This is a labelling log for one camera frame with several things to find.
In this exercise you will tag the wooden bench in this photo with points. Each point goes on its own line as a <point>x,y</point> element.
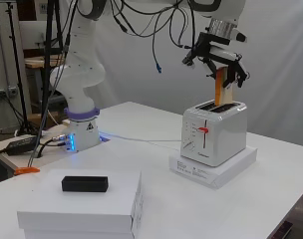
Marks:
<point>35,62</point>

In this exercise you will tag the black block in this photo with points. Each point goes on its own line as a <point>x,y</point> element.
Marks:
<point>85,184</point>

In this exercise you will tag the white flat box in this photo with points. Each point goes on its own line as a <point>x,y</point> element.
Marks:
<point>75,235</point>
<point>75,205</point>
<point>221,174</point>

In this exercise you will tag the white hanging sheet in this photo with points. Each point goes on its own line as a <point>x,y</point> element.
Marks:
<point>274,49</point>

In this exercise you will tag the black tripod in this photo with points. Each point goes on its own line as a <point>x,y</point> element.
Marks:
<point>18,83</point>

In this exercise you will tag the white seven-joint robot arm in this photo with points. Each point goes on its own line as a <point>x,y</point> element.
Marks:
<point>80,73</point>

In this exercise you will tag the grey wall outlet box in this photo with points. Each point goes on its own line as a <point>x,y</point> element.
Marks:
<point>5,90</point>

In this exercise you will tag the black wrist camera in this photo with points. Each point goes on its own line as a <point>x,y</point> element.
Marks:
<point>189,59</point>

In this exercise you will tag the toy toast bread slice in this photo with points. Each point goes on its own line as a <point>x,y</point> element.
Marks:
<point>221,93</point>

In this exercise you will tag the steel toaster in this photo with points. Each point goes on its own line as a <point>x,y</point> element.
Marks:
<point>221,136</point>

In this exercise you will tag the black power adapter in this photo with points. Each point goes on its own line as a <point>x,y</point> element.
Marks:
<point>22,145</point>

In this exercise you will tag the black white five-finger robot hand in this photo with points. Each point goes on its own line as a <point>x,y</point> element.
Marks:
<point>221,49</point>

